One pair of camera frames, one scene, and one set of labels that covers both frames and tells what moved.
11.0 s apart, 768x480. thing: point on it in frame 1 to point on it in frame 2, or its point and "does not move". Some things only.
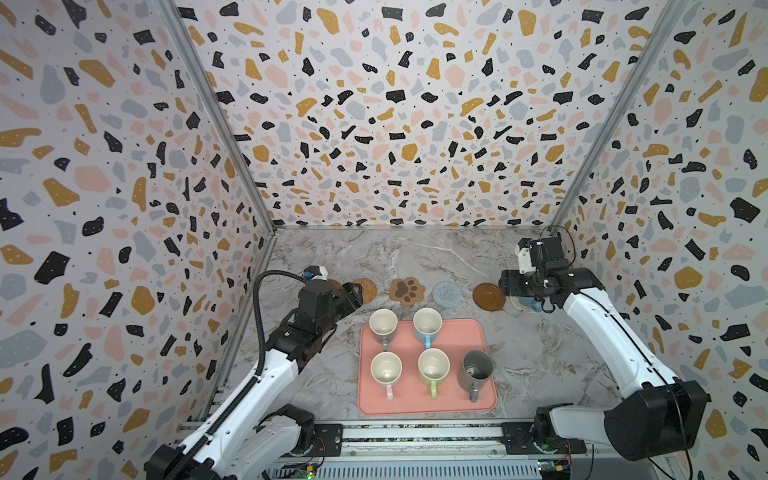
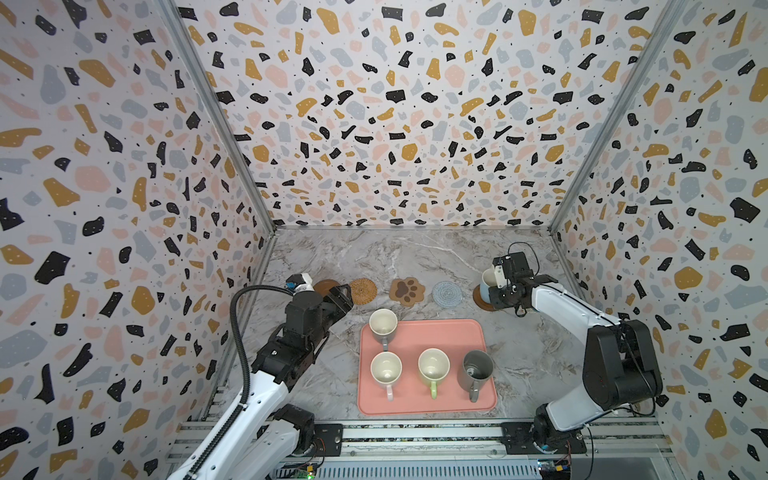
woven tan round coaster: [369, 289] does not move
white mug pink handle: [386, 368] does not move
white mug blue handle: [427, 323] to [488, 280]
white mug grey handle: [383, 324] does not move
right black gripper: [522, 300] to [504, 288]
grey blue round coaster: [447, 294] does not move
